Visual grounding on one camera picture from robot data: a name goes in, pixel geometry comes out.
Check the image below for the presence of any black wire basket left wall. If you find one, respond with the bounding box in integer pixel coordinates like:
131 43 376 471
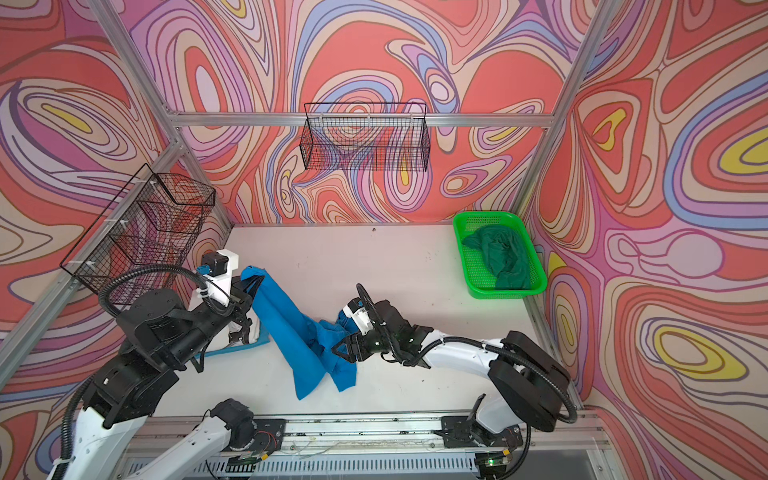
60 164 216 294

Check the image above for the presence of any aluminium frame back bar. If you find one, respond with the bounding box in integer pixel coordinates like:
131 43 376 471
168 112 555 128

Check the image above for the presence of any green plastic basket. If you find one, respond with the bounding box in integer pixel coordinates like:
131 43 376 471
452 211 548 300

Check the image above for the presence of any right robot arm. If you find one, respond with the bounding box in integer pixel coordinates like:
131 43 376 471
331 298 578 448

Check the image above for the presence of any black wire basket back wall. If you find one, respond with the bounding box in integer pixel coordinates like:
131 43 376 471
300 100 431 172

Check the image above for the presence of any dark green t-shirt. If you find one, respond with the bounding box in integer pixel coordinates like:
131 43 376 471
462 224 531 290

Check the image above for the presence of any blue t-shirt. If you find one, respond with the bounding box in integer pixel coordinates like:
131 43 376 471
240 266 359 400

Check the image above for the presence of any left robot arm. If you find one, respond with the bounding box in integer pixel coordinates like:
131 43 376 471
49 250 262 479

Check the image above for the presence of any aluminium frame post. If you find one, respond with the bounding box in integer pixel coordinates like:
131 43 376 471
510 0 624 217
0 0 235 385

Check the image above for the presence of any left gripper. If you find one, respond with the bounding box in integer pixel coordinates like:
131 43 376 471
165 268 266 371

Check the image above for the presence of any aluminium frame left post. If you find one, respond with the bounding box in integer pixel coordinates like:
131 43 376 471
0 0 235 385

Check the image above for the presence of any black wire basket wall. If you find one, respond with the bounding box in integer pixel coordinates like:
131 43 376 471
60 164 216 294
300 100 431 172

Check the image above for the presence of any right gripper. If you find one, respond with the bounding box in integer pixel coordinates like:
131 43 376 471
332 328 399 364

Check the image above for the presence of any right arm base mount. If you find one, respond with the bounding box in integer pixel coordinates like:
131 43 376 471
434 415 525 451

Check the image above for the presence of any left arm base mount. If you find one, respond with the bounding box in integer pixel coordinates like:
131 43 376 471
229 418 287 453

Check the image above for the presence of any teal folded t-shirt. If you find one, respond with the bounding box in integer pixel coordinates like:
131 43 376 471
205 322 270 358

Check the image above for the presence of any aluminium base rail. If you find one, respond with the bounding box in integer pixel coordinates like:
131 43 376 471
112 411 626 479

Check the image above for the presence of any aluminium frame right post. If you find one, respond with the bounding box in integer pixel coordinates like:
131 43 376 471
510 0 624 217

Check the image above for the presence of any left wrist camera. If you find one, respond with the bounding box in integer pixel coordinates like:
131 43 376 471
196 249 239 279

